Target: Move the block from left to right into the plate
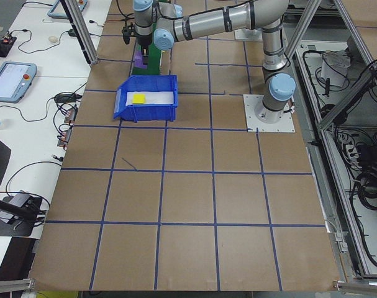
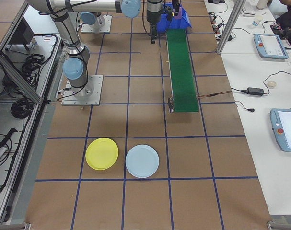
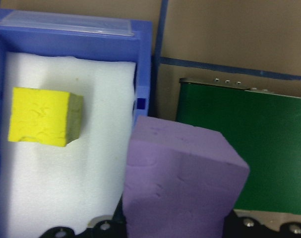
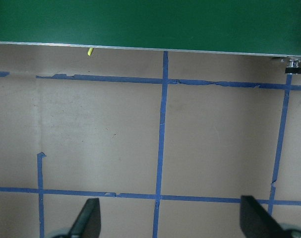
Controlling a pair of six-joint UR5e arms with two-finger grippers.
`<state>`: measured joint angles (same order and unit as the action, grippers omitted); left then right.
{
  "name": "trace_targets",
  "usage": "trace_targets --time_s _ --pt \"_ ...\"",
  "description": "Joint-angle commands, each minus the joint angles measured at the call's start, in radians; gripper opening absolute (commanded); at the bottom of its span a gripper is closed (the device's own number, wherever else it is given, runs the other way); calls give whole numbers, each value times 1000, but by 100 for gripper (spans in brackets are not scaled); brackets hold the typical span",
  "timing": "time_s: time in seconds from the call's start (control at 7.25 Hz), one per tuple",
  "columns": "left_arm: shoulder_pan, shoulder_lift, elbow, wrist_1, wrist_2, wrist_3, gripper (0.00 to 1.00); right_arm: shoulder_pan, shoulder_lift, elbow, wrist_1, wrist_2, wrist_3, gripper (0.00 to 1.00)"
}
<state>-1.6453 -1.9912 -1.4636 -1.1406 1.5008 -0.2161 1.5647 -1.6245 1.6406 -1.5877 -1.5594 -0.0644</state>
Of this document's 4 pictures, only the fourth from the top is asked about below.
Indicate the small yellow scrap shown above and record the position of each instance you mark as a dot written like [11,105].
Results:
[90,51]

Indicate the green conveyor belt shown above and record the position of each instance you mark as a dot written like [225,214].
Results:
[150,22]

